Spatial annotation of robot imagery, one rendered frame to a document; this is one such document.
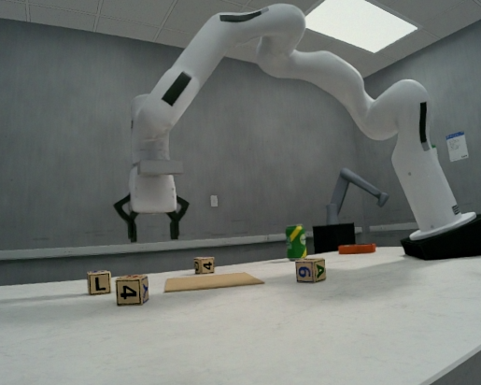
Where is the wooden alphabet block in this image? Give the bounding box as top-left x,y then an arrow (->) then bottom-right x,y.
87,270 -> 112,296
295,258 -> 326,283
115,275 -> 149,307

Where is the tan square mat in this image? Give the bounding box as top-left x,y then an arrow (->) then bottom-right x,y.
164,272 -> 264,292

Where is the green soda can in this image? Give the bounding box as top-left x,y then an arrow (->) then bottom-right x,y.
286,224 -> 306,261

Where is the tan cardboard block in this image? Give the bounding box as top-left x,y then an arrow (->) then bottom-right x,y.
194,257 -> 215,275

